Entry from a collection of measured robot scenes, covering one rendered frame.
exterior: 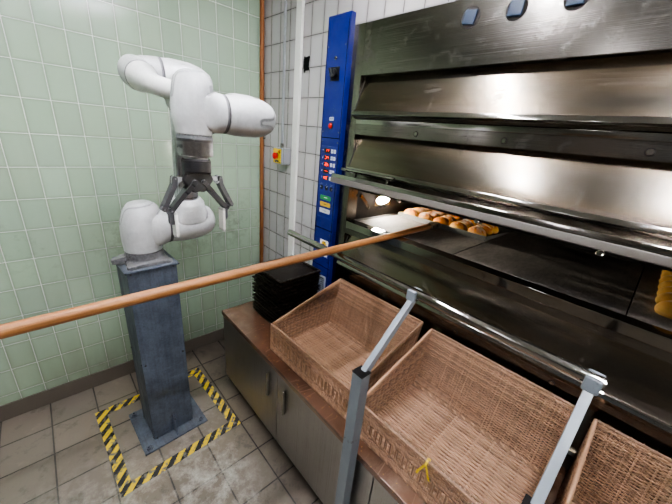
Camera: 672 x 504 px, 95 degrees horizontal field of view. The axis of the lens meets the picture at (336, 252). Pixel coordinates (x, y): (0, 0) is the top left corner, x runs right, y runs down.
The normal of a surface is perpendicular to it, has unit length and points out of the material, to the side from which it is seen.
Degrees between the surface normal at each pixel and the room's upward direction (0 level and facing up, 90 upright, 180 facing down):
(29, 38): 90
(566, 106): 70
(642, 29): 90
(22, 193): 90
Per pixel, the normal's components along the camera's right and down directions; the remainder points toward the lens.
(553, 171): -0.66, -0.15
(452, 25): -0.73, 0.18
